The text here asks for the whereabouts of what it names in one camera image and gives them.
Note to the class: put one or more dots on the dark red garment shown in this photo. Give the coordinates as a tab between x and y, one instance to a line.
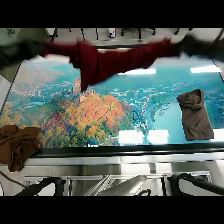
100	63

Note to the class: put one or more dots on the brown folded garment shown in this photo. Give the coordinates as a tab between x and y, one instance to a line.
196	116

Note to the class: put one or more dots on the rust brown garment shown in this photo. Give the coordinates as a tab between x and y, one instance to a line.
16	143

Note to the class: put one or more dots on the silver frame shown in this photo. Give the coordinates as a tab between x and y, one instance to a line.
110	173

